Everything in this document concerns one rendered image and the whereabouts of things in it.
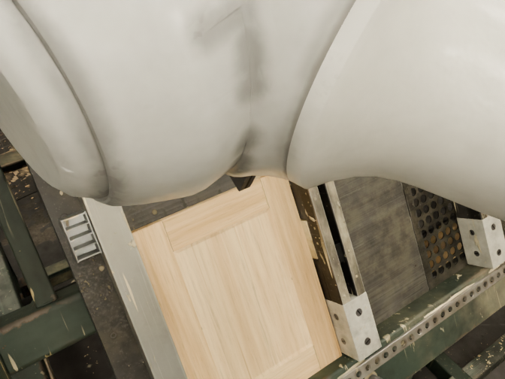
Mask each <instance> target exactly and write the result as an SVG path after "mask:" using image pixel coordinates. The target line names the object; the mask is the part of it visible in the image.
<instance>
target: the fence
mask: <svg viewBox="0 0 505 379"><path fill-rule="evenodd" d="M78 198H79V200H80V203H81V205H82V207H83V209H84V210H85V212H86V214H87V216H88V218H89V221H90V223H91V226H92V229H93V231H94V233H95V236H96V238H97V241H98V244H99V246H100V248H101V251H102V253H101V255H102V258H103V260H104V263H105V265H106V267H107V270H108V273H109V275H110V278H111V280H112V282H113V285H114V287H115V290H116V293H117V295H118V297H119V300H120V302H121V305H122V308H123V310H124V312H125V315H126V317H127V320H128V322H129V325H130V327H131V329H132V332H133V335H134V337H135V340H136V342H137V344H138V347H139V350H140V352H141V355H142V357H143V359H144V362H145V365H146V367H147V370H148V372H149V374H150V377H151V379H188V378H187V376H186V373H185V371H184V368H183V365H182V362H181V361H180V357H179V355H178V352H177V349H176V347H175V345H174V342H173V339H172V337H171V333H170V332H169V329H168V326H167V323H166V322H165V318H164V316H163V313H162V310H161V308H160V306H159V303H158V300H157V298H156V294H155V293H154V290H153V287H152V284H151V283H150V279H149V277H148V274H147V271H146V269H145V267H144V264H143V261H142V258H141V255H140V254H139V251H138V248H137V245H136V243H135V240H134V238H133V235H132V232H131V230H130V228H129V224H128V222H127V219H126V218H125V214H124V212H123V209H122V206H110V205H106V204H103V203H101V202H97V201H96V200H94V199H90V198H82V197H78Z"/></svg>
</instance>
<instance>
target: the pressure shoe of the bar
mask: <svg viewBox="0 0 505 379"><path fill-rule="evenodd" d="M301 224H302V226H303V229H304V234H305V236H306V239H307V243H308V246H309V248H310V253H311V256H312V258H314V259H318V256H317V254H316V250H315V247H314V244H313V239H312V237H311V234H310V230H309V227H308V225H307V220H302V219H301Z"/></svg>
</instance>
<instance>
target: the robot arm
mask: <svg viewBox="0 0 505 379"><path fill-rule="evenodd" d="M0 129H1V130H2V132H3V133H4V134H5V136H6V137H7V139H8V140H9V142H11V143H12V145H13V146H14V148H15V149H16V150H17V152H18V153H19V154H20V155H21V157H22V158H24V160H25V161H26V162H27V163H28V164H29V165H30V166H31V168H32V169H33V170H34V171H35V172H36V173H37V174H38V175H39V176H40V177H41V178H42V179H43V180H45V181H46V182H47V183H48V184H49V185H51V186H53V187H55V188H57V189H58V190H60V191H62V192H64V193H66V194H68V195H70V196H74V197H82V198H90V199H94V200H96V201H97V202H101V203H103V204H106V205H110V206H129V205H144V204H149V203H154V202H163V201H167V200H172V199H178V198H182V197H186V196H192V195H194V194H196V193H199V192H200V191H202V190H205V189H206V188H208V187H209V186H210V185H211V184H212V183H214V182H215V181H216V180H218V179H219V178H220V177H221V176H223V175H224V174H227V175H229V176H230V178H231V179H232V181H233V183H234V185H235V186H236V187H237V190H238V191H239V192H240V191H241V190H244V189H246V188H249V187H250V186H251V184H252V182H253V181H254V179H255V177H256V176H270V177H278V178H282V179H285V180H289V181H291V182H293V183H295V184H297V185H299V186H301V187H303V188H304V189H309V188H312V187H315V186H318V185H321V184H324V183H327V182H330V181H333V180H341V179H345V178H350V177H382V178H386V179H390V180H397V181H400V182H402V183H407V184H409V185H412V186H416V187H418V188H420V189H422V190H426V191H428V192H430V193H433V194H436V195H438V196H441V197H443V198H445V199H448V200H450V201H453V202H456V203H458V204H460V205H463V206H465V207H468V208H471V209H473V210H475V211H478V212H481V213H483V214H487V215H489V216H491V217H495V218H497V219H499V220H503V221H505V0H0Z"/></svg>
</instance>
